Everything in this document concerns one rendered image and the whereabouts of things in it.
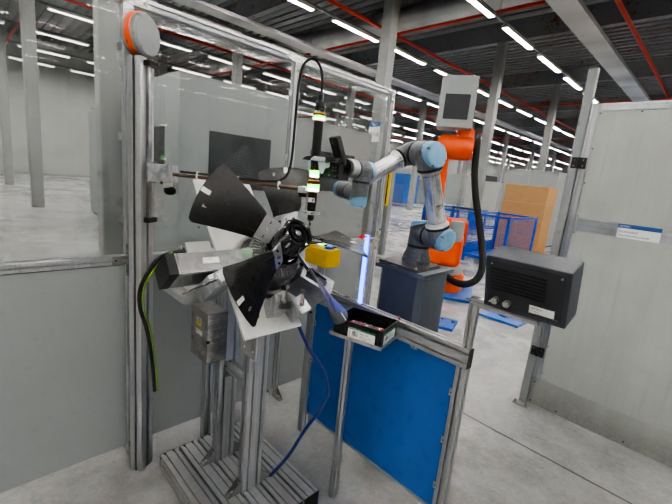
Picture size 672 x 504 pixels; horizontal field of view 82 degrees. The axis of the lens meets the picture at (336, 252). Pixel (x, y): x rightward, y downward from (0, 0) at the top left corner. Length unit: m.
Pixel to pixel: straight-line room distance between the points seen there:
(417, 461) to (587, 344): 1.48
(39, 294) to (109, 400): 0.60
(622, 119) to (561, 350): 1.44
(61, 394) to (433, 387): 1.56
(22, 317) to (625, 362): 3.05
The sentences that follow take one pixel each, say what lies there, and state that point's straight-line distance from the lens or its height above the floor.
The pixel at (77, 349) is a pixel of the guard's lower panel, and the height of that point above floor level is 0.60.
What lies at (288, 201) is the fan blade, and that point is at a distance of 1.52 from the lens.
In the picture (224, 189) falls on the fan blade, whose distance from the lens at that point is 1.37.
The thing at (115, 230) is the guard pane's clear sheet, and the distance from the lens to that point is 1.92.
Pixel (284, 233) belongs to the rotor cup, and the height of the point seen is 1.22.
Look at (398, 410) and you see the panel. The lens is 1.84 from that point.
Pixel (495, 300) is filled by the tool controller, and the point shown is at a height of 1.08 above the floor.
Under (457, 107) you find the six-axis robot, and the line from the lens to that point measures 5.35.
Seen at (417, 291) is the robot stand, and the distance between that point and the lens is 1.98.
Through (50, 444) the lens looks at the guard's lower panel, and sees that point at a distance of 2.21.
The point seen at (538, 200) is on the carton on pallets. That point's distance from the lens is 9.23.
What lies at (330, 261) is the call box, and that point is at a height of 1.02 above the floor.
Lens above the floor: 1.44
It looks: 11 degrees down
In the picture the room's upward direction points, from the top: 6 degrees clockwise
